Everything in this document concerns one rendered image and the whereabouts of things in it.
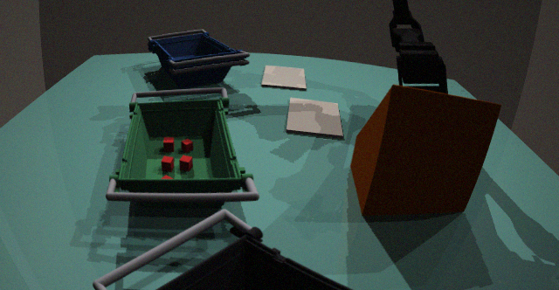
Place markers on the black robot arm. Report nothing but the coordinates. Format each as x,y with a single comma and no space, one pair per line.
419,62

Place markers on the green plastic tray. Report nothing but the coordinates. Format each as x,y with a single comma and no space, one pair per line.
215,166

